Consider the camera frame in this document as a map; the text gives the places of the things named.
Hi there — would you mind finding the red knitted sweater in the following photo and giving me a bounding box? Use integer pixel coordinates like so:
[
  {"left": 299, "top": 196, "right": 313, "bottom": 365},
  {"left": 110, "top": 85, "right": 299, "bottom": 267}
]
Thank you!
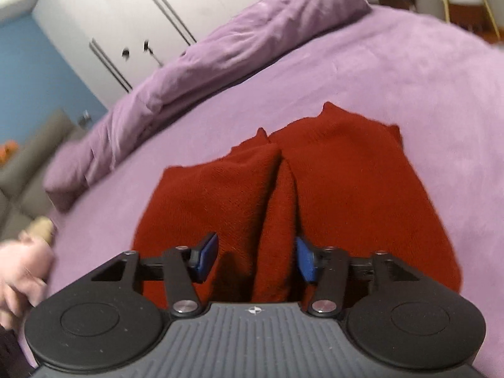
[{"left": 132, "top": 102, "right": 462, "bottom": 302}]

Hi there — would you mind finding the pink plush toy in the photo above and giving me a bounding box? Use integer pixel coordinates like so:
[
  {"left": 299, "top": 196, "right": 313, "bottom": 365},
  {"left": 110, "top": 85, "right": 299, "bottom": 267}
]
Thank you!
[{"left": 1, "top": 216, "right": 55, "bottom": 330}]

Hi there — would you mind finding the white wardrobe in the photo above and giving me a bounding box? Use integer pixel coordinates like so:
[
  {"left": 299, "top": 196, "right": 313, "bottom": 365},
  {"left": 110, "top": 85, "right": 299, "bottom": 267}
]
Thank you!
[{"left": 33, "top": 0, "right": 259, "bottom": 108}]

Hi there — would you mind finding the orange plush toy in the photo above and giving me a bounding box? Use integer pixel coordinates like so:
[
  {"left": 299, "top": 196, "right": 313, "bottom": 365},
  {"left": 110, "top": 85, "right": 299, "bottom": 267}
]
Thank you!
[{"left": 0, "top": 140, "right": 19, "bottom": 166}]

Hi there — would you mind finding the purple rolled duvet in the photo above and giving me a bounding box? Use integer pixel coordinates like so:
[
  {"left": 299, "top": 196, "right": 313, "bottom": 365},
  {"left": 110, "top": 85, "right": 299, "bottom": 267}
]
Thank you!
[{"left": 43, "top": 0, "right": 372, "bottom": 213}]

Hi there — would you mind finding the purple bed sheet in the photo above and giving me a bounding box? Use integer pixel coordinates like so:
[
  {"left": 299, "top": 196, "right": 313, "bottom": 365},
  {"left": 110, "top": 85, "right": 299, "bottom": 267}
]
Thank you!
[{"left": 48, "top": 7, "right": 503, "bottom": 377}]

